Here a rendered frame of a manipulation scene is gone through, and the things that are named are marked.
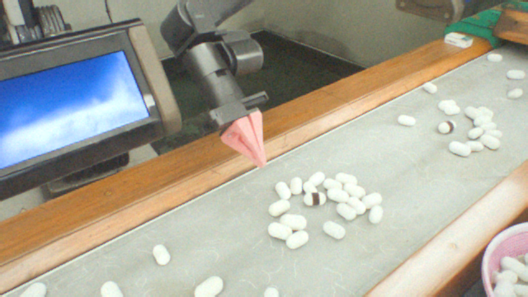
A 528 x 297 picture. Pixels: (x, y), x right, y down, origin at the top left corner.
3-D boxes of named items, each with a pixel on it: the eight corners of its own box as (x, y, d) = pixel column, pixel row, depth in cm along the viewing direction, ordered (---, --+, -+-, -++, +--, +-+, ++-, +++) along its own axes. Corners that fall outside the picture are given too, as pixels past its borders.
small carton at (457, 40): (444, 42, 123) (445, 35, 121) (450, 39, 124) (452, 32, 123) (464, 48, 119) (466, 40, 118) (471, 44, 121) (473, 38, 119)
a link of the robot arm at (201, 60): (173, 61, 69) (187, 39, 65) (208, 54, 74) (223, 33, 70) (194, 98, 68) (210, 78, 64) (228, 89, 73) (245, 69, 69)
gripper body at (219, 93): (271, 100, 67) (247, 59, 68) (215, 121, 62) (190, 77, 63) (255, 119, 73) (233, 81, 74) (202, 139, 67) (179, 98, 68)
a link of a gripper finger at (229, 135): (298, 146, 66) (266, 93, 67) (260, 164, 62) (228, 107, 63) (277, 162, 71) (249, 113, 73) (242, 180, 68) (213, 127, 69)
